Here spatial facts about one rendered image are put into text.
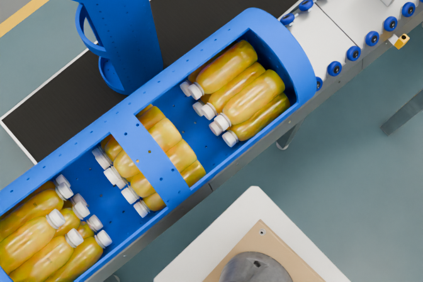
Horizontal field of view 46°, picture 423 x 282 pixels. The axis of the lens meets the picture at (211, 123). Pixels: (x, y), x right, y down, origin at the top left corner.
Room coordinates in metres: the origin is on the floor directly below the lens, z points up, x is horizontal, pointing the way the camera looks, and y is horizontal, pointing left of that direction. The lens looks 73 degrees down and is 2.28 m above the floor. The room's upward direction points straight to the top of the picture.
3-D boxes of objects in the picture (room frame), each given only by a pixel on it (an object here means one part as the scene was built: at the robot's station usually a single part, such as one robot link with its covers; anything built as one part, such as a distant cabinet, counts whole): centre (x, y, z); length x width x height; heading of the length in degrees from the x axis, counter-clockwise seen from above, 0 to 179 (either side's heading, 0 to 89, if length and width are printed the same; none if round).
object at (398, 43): (0.69, -0.55, 0.92); 0.08 x 0.03 x 0.05; 39
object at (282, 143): (0.59, -0.33, 0.31); 0.06 x 0.06 x 0.63; 39
